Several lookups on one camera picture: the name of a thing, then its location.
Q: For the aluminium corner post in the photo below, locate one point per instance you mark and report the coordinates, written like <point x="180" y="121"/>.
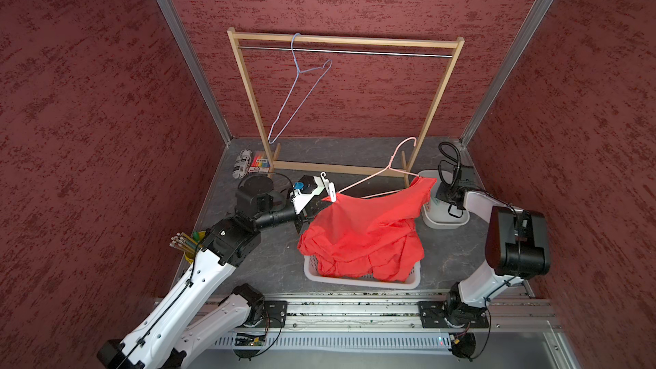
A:
<point x="533" y="20"/>
<point x="185" y="46"/>

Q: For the white perforated laundry basket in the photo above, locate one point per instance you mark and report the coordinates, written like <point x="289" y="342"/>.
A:
<point x="312" y="273"/>

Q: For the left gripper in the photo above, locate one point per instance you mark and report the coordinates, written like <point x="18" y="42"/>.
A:
<point x="307" y="214"/>

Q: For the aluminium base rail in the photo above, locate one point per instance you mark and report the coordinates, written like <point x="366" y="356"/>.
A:
<point x="517" y="328"/>

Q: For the white clothespin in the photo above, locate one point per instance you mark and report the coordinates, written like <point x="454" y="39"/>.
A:
<point x="329" y="187"/>

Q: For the yellow pencil cup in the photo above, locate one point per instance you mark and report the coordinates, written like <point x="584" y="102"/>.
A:
<point x="188" y="244"/>

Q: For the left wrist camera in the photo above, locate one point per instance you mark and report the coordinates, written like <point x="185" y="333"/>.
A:
<point x="305" y="190"/>

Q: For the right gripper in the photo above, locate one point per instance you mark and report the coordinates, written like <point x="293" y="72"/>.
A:
<point x="440" y="194"/>

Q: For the pink wire hanger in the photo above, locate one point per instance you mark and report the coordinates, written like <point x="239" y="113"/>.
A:
<point x="389" y="169"/>

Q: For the aluminium corner post left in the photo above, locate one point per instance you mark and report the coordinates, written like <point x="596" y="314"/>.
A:
<point x="185" y="46"/>

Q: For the colourful marker box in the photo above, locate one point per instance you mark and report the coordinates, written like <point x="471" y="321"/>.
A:
<point x="260" y="163"/>

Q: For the light blue wire hanger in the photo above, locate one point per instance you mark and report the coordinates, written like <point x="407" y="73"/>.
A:
<point x="306" y="80"/>

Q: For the white plastic tub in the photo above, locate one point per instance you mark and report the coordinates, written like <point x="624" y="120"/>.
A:
<point x="438" y="214"/>

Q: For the aluminium corner post right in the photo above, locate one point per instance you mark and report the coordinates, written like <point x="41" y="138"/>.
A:
<point x="533" y="20"/>

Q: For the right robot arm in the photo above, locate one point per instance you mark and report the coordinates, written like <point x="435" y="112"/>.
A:
<point x="516" y="247"/>

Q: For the red tank top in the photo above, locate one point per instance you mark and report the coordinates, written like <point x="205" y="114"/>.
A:
<point x="354" y="237"/>

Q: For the wooden clothes rack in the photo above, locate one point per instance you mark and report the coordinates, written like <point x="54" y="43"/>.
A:
<point x="235" y="37"/>

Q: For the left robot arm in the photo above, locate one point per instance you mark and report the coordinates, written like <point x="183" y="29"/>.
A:
<point x="171" y="336"/>

